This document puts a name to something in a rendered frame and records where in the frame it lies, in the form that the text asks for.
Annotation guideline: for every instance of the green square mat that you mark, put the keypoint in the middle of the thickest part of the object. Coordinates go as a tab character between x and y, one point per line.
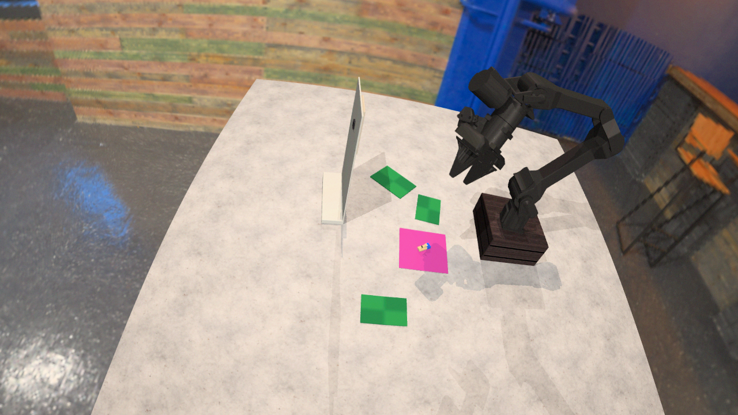
383	310

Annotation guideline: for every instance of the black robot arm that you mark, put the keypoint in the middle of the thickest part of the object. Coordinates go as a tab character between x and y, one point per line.
527	187

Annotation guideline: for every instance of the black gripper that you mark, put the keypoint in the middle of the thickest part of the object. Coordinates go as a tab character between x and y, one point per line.
480	150

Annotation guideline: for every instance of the pink flat square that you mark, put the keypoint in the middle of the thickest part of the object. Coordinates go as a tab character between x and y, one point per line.
433	259

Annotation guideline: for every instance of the green flat strip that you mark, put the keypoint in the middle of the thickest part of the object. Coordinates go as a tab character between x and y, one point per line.
393	181

